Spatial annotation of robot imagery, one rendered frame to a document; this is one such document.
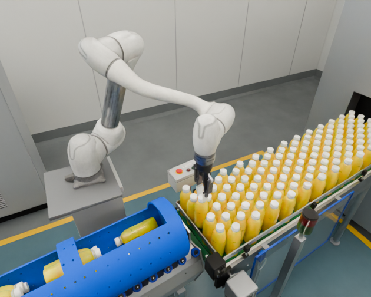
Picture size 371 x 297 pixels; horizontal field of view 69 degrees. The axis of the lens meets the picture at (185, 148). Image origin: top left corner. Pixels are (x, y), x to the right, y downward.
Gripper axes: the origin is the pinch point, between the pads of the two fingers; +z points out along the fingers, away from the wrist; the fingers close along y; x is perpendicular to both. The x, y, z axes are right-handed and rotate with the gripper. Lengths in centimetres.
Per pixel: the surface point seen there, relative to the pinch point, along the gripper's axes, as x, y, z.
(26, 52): -42, -277, 4
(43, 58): -27, -275, 13
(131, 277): -44.0, 16.2, 6.4
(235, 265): 3.6, 25.1, 29.7
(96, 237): -50, -11, 11
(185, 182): 4.6, -21.9, 13.7
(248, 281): 4.8, 33.5, 32.7
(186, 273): -18.0, 15.1, 31.1
